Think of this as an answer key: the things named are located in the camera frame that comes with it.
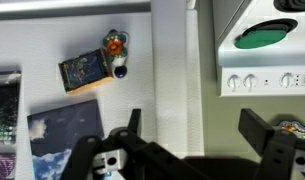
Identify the white electric stove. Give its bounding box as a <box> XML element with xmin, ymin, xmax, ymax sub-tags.
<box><xmin>211</xmin><ymin>0</ymin><xmax>305</xmax><ymax>98</ymax></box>

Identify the colourful wall ornament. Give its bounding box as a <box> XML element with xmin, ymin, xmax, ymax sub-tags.
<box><xmin>277</xmin><ymin>120</ymin><xmax>305</xmax><ymax>142</ymax></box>

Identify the black stove burner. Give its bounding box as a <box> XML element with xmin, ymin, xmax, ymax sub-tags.
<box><xmin>240</xmin><ymin>18</ymin><xmax>299</xmax><ymax>42</ymax></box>
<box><xmin>273</xmin><ymin>0</ymin><xmax>305</xmax><ymax>13</ymax></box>

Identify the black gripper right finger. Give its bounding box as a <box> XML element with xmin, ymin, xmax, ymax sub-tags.
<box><xmin>239</xmin><ymin>108</ymin><xmax>305</xmax><ymax>180</ymax></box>

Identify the white stove knob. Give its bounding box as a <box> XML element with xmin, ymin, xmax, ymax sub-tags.
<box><xmin>226</xmin><ymin>73</ymin><xmax>242</xmax><ymax>90</ymax></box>
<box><xmin>243</xmin><ymin>73</ymin><xmax>259</xmax><ymax>90</ymax></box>
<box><xmin>279</xmin><ymin>72</ymin><xmax>296</xmax><ymax>89</ymax></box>

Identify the blue skeleton box magnet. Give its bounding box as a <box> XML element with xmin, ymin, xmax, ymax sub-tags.
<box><xmin>57</xmin><ymin>48</ymin><xmax>114</xmax><ymax>95</ymax></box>

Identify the dark photo fridge magnet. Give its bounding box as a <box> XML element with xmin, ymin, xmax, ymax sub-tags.
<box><xmin>0</xmin><ymin>70</ymin><xmax>23</xmax><ymax>145</ymax></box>

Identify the orange flower ornament magnet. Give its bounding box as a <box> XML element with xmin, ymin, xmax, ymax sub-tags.
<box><xmin>101</xmin><ymin>29</ymin><xmax>130</xmax><ymax>80</ymax></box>

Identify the cloud sky photo magnet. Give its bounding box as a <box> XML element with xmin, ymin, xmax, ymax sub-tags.
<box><xmin>26</xmin><ymin>99</ymin><xmax>105</xmax><ymax>180</ymax></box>

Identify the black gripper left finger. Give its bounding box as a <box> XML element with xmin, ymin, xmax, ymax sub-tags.
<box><xmin>60</xmin><ymin>108</ymin><xmax>206</xmax><ymax>180</ymax></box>

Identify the patterned photo fridge magnet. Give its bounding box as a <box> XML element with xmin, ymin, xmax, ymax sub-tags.
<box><xmin>0</xmin><ymin>153</ymin><xmax>17</xmax><ymax>180</ymax></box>

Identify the green round burner cover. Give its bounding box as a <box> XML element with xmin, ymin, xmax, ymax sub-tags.
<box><xmin>234</xmin><ymin>28</ymin><xmax>288</xmax><ymax>50</ymax></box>

